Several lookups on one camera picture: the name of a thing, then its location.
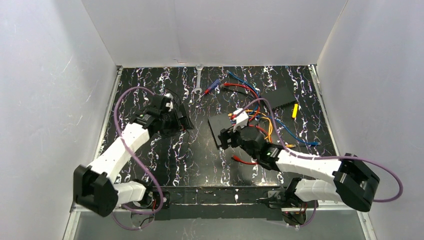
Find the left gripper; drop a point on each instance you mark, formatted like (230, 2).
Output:
(180, 117)

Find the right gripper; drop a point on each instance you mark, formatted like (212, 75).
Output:
(227, 138)

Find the black network switch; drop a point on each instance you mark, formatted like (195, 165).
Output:
(216, 124)
(280, 97)

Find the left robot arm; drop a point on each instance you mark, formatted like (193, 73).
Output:
(94, 185)

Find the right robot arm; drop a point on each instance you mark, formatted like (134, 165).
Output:
(344, 180)

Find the silver wrench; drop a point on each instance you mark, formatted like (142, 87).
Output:
(198, 89)

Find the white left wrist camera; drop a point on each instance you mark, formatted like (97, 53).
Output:
(169, 102)

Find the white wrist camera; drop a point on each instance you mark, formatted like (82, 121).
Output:
(240, 118)
(169, 102)

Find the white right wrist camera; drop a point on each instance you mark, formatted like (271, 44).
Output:
(240, 118)

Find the blue handled screwdriver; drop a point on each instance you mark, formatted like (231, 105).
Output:
(210, 88)

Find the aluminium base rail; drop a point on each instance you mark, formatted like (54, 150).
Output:
(212, 200)

